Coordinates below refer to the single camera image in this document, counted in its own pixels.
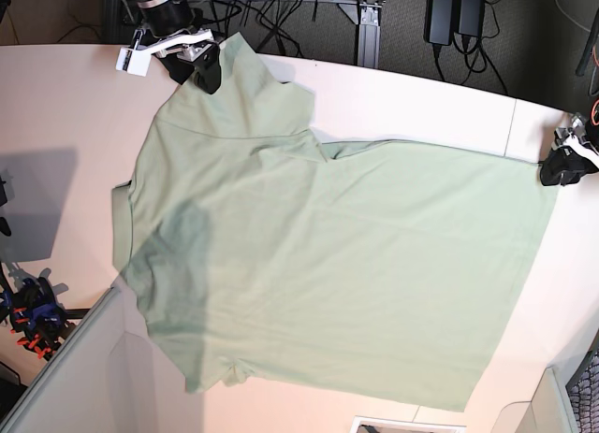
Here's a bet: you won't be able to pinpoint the grey partition panel right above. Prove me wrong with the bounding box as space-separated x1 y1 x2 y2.
486 368 579 433

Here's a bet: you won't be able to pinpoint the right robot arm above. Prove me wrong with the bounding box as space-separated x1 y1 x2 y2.
115 0 222 94

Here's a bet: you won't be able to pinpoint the dark monitor edge left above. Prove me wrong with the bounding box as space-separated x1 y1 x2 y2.
0 168 12 239

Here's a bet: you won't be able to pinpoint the grey partition panel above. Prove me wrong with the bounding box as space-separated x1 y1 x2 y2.
0 286 124 433
486 368 579 433

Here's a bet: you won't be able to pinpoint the grey partition panel left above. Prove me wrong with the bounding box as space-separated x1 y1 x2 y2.
0 286 124 433

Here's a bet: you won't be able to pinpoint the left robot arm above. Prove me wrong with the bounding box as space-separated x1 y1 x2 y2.
539 101 598 186

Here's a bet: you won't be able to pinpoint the light green T-shirt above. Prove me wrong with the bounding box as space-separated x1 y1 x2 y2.
112 35 558 411

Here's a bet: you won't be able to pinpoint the aluminium frame post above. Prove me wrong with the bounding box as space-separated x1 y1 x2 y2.
337 0 386 69

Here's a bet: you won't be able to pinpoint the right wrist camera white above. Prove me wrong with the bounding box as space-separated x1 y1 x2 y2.
115 48 152 77

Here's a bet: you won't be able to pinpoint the clamps with orange handles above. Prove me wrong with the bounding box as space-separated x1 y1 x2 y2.
1 274 66 361

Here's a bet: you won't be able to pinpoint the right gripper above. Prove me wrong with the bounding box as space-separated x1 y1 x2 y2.
149 29 222 94

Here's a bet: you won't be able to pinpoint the black mesh chair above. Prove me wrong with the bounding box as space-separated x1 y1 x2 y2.
566 351 598 433

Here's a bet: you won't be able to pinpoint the white tray at bottom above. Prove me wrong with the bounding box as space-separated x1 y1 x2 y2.
349 416 466 433

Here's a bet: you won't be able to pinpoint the black power brick pair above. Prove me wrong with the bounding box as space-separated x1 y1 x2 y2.
424 0 485 46

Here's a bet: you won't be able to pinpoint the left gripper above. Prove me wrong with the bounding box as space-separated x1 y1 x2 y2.
539 114 598 186

